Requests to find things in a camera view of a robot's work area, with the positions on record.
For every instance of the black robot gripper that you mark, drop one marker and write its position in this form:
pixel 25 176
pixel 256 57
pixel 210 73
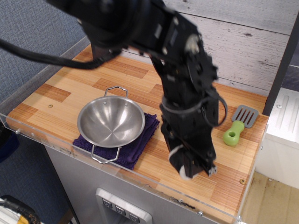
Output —
pixel 189 127

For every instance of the plush sushi roll toy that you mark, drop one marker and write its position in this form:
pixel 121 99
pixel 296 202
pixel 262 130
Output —
pixel 177 161

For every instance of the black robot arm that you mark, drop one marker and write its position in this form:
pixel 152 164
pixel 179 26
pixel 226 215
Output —
pixel 190 103

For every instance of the purple folded cloth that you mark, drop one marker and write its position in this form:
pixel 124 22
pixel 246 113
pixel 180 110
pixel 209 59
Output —
pixel 130 153

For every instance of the green grey toy spatula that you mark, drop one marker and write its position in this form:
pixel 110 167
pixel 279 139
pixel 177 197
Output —
pixel 244 117

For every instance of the clear acrylic table guard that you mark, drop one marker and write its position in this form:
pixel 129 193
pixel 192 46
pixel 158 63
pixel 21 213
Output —
pixel 46 109

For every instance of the white ribbed side appliance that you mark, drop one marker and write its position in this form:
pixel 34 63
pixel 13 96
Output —
pixel 278 158

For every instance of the silver toy fridge cabinet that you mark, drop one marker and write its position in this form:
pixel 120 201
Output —
pixel 99 197

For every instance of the yellow object at corner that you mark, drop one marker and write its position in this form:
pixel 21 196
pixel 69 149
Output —
pixel 22 220

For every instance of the stainless steel two-handled bowl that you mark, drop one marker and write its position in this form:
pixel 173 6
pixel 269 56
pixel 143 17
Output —
pixel 110 121

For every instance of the black left upright post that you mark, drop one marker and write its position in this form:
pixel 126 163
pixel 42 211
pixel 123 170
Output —
pixel 97 52

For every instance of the black upright post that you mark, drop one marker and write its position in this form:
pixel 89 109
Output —
pixel 282 69
pixel 97 52

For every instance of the black right upright post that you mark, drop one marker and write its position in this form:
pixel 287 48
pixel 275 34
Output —
pixel 282 69

